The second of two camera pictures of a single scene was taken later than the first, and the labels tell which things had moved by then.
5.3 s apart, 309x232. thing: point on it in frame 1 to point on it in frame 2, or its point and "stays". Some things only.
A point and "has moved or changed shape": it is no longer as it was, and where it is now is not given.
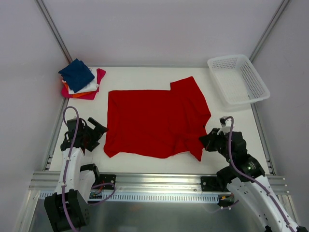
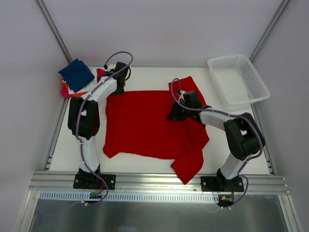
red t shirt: x=157 y=123 has moved or changed shape
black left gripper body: x=91 y=135 to x=118 y=89
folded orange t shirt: x=77 y=94 stays
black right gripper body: x=213 y=141 to x=175 y=115
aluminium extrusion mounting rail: x=49 y=182 stays
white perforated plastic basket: x=239 y=82 stays
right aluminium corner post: x=281 y=9 stays
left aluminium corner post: x=54 y=31 stays
